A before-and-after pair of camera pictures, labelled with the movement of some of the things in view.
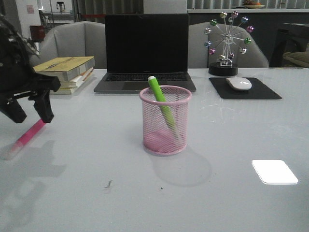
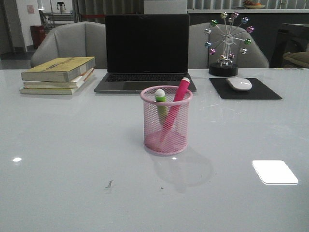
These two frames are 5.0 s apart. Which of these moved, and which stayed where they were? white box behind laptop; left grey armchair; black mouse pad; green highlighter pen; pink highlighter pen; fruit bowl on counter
Moved: pink highlighter pen; green highlighter pen
Stayed: black mouse pad; white box behind laptop; fruit bowl on counter; left grey armchair
